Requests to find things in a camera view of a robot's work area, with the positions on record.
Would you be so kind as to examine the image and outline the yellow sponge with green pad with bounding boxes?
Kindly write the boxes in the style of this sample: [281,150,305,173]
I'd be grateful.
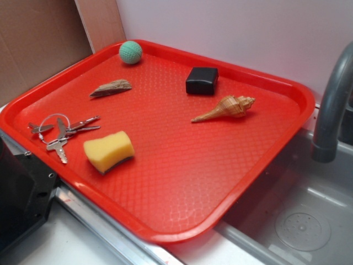
[83,131,135,174]

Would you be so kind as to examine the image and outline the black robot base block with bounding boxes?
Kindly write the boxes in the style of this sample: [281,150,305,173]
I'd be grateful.
[1,140,58,254]

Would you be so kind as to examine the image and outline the red plastic tray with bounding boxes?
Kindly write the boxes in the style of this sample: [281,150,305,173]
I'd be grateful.
[1,40,315,244]

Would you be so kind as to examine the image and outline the black rectangular box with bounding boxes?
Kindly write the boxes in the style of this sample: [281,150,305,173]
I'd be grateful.
[185,67,219,96]

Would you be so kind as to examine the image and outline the tan spiral seashell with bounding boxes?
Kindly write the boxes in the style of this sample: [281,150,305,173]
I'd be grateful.
[191,95,256,123]

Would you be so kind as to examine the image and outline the brown wood piece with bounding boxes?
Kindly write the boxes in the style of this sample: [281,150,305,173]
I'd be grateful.
[89,79,132,98]

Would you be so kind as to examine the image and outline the silver key upper right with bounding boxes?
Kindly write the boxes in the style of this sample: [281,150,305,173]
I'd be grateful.
[66,115,100,131]

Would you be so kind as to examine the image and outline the silver key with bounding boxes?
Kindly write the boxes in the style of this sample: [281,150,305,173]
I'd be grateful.
[66,115,100,131]
[46,139,68,164]
[28,123,54,134]
[57,118,67,139]
[65,126,101,135]

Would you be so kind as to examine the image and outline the green rubber ball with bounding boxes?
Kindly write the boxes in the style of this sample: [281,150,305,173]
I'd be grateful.
[119,40,143,65]

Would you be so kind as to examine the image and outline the silver key middle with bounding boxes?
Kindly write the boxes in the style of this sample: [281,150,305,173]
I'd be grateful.
[57,118,67,139]

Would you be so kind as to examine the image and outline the silver key lower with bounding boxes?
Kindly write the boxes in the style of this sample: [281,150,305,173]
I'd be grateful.
[46,139,68,164]

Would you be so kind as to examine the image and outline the silver key left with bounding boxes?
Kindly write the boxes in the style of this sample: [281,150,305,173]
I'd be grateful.
[28,123,54,134]

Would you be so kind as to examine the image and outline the grey plastic sink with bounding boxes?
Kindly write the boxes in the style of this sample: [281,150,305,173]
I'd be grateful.
[215,112,352,264]

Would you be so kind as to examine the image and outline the grey faucet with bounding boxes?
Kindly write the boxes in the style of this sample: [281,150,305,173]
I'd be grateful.
[311,43,352,163]

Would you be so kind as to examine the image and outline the round sink drain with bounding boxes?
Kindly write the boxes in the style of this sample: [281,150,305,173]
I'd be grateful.
[275,209,331,252]

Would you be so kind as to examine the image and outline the brown cardboard panel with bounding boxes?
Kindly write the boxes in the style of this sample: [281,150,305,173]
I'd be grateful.
[1,1,125,105]

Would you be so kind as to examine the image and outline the silver metal rail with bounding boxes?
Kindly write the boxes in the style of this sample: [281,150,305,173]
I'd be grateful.
[0,129,188,265]

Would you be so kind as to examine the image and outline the wire key ring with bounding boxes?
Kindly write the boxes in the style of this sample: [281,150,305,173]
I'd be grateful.
[38,113,72,144]

